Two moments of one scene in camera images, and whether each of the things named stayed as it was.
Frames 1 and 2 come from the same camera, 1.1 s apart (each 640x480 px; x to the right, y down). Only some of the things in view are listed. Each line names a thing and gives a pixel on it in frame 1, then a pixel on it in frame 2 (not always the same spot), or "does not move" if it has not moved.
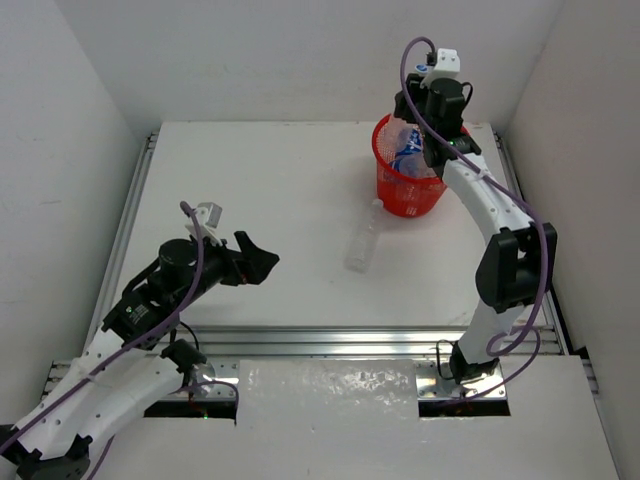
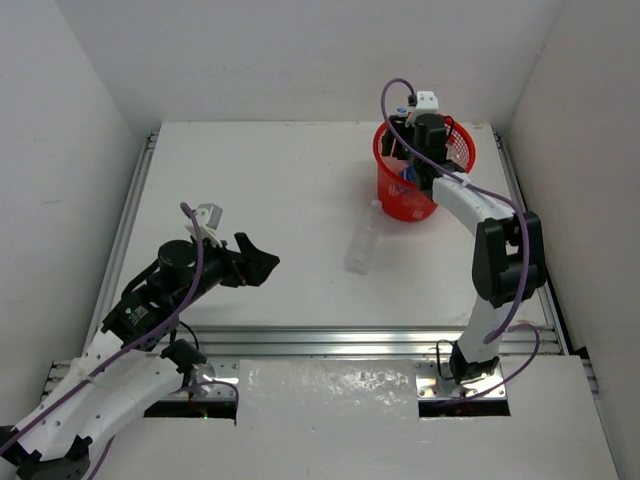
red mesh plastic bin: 401,195 does not move
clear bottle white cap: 360,252 does not move
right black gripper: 414,86 → 391,135
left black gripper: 239,267 does not move
